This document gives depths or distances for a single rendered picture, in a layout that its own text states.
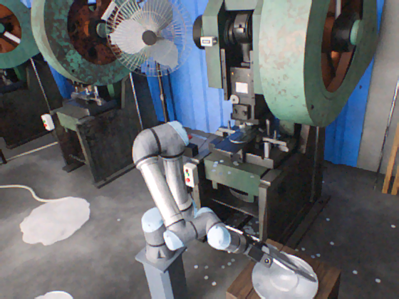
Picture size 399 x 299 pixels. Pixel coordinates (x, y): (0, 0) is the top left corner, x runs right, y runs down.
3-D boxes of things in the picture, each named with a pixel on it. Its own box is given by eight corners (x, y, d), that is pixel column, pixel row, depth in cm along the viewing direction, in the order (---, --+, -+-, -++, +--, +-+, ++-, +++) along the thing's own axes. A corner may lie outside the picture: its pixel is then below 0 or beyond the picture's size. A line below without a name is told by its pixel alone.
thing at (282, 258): (305, 265, 158) (306, 264, 158) (325, 292, 129) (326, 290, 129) (252, 235, 159) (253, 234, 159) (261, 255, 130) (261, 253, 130)
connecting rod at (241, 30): (249, 83, 167) (247, 11, 151) (229, 81, 175) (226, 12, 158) (268, 72, 181) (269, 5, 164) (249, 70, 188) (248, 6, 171)
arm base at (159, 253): (162, 268, 149) (159, 252, 145) (139, 255, 158) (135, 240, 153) (182, 246, 160) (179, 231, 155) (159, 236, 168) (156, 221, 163)
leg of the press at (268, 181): (274, 279, 191) (276, 145, 148) (257, 270, 198) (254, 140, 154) (330, 198, 251) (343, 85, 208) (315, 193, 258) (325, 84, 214)
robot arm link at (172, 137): (164, 223, 161) (144, 124, 134) (189, 211, 167) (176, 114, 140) (174, 237, 152) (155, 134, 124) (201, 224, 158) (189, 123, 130)
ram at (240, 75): (250, 122, 175) (249, 67, 161) (227, 118, 184) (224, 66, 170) (266, 111, 187) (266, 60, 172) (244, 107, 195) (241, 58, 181)
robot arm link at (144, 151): (122, 131, 124) (174, 250, 112) (148, 123, 128) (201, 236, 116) (120, 144, 134) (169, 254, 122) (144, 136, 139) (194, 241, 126)
